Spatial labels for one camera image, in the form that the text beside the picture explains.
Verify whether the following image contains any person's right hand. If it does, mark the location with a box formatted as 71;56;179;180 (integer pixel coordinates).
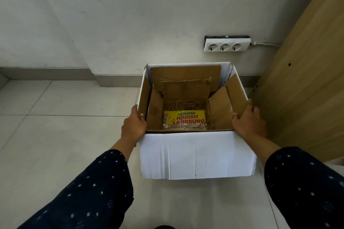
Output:
232;99;267;142

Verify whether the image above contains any person's left hand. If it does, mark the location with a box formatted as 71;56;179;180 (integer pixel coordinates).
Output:
121;104;148;146

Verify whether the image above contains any white cardboard box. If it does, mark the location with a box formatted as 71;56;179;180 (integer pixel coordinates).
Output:
136;62;257;180

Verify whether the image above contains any person's left forearm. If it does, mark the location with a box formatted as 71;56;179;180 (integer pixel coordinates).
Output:
17;137;135;229

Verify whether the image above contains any person's right forearm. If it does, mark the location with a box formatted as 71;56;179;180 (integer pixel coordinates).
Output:
243;133;344;229

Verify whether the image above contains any yellow printed cardboard sheet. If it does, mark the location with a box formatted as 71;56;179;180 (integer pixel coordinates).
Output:
163;110;207;127

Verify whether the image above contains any white power strip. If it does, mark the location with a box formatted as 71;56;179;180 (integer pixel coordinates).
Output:
203;36;252;52

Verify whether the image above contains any wooden cabinet panel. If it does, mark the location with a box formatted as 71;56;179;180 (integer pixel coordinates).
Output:
252;0;344;163

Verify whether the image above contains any white power cable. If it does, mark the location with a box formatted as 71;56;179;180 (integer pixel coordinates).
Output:
251;41;281;47

